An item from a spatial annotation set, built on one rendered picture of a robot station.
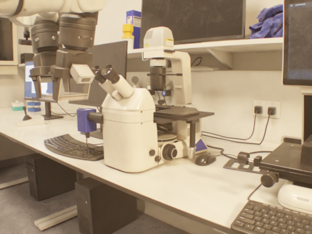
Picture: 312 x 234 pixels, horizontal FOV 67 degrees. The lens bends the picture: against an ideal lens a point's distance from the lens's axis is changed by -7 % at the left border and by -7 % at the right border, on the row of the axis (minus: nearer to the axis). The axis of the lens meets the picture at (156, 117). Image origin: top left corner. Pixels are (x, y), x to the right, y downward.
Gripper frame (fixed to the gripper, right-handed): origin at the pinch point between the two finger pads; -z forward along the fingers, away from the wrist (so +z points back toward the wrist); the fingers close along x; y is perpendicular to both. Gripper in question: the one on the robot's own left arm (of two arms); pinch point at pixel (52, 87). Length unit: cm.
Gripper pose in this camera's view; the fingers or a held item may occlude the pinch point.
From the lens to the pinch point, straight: 78.7
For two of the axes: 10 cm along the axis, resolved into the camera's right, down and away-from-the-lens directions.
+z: -1.6, -9.9, -0.2
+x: 6.5, -1.2, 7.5
